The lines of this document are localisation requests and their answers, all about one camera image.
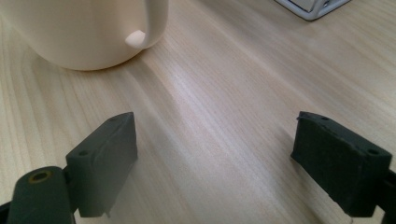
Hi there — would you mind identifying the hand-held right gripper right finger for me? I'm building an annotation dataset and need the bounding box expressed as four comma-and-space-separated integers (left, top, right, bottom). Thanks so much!
290, 110, 393, 218

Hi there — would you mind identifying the cream ceramic mug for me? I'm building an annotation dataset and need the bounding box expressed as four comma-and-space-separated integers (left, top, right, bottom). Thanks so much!
0, 0, 170, 72

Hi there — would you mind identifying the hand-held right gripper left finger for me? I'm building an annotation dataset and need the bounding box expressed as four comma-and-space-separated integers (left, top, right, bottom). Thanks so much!
64, 111, 139, 218

